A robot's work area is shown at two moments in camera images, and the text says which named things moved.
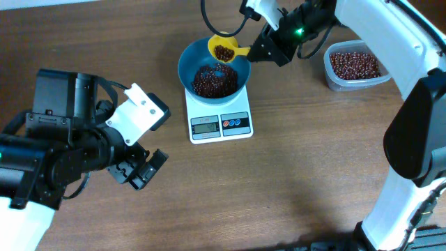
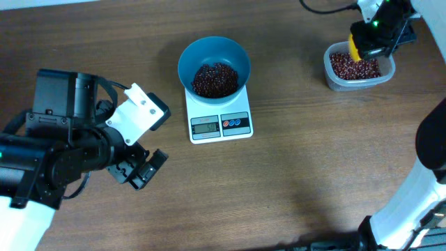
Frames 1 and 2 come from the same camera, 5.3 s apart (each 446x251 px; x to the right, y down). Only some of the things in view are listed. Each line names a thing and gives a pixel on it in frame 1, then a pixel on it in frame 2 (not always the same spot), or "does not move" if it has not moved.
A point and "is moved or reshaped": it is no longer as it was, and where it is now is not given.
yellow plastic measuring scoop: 230,42 -> 353,50
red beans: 216,81 is moved or reshaped
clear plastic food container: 351,64 does not move
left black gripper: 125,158 does not move
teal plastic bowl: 209,79 does not move
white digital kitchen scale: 209,123 does not move
